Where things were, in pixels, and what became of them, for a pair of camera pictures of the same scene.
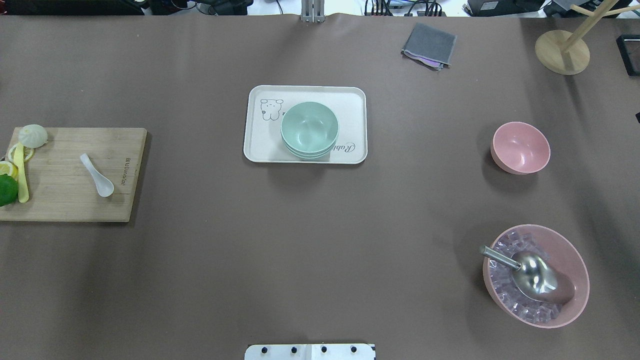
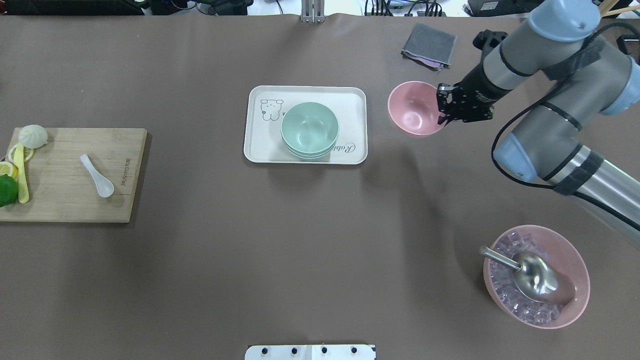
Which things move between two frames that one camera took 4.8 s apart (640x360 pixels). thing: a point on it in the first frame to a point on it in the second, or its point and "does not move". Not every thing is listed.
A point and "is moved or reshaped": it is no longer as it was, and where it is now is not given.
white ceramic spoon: (104, 185) does not move
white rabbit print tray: (267, 104) does not move
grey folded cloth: (430, 46) does not move
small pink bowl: (520, 148) is moved or reshaped
